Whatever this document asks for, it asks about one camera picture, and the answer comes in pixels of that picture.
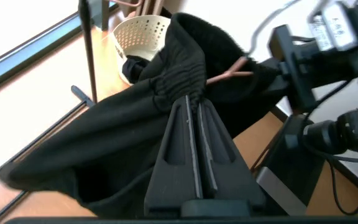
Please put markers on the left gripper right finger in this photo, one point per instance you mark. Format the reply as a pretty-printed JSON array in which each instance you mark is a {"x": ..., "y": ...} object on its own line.
[{"x": 235, "y": 183}]

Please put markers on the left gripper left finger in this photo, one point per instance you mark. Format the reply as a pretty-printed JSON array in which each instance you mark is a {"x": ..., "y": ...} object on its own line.
[{"x": 172, "y": 183}]

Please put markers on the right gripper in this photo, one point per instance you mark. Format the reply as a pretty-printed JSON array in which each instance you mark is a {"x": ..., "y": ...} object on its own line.
[{"x": 300, "y": 77}]

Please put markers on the black garment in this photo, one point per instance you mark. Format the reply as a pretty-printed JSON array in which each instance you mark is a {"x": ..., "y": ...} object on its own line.
[{"x": 104, "y": 140}]

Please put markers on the white laundry basket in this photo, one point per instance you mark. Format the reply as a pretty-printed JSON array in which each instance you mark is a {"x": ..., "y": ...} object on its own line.
[{"x": 138, "y": 34}]

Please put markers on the black clothes rack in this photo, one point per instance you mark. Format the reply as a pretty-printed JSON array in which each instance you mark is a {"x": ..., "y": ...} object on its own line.
[{"x": 87, "y": 46}]

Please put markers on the window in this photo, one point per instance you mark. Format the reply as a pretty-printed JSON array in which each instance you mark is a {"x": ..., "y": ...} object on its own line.
[{"x": 26, "y": 53}]

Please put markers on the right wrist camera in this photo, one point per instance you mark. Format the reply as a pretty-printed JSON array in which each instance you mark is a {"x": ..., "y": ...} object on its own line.
[{"x": 337, "y": 28}]

